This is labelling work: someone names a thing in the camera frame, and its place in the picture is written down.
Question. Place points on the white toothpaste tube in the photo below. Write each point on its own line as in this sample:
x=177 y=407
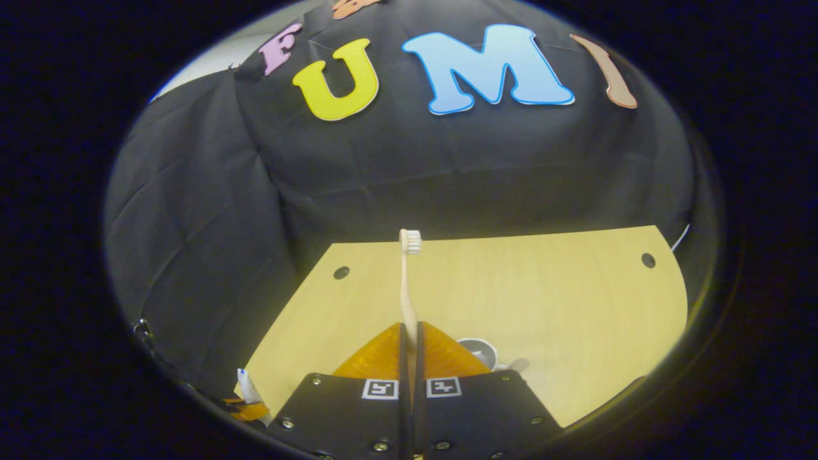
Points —
x=246 y=386

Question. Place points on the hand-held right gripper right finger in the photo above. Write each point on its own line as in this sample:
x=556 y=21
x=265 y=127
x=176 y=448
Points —
x=479 y=415

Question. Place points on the light wooden desktop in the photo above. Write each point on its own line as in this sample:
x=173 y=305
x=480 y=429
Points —
x=543 y=306

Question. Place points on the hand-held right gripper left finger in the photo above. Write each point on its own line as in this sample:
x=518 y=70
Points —
x=348 y=415

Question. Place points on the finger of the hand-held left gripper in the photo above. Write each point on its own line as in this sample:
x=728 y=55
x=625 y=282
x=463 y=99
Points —
x=249 y=410

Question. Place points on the white cup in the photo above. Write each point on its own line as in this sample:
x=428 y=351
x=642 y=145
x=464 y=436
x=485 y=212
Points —
x=480 y=351

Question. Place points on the beige toothbrush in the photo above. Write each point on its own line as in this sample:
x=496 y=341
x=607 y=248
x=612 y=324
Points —
x=406 y=287

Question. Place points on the black backdrop cloth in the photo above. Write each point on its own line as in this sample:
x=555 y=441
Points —
x=447 y=160

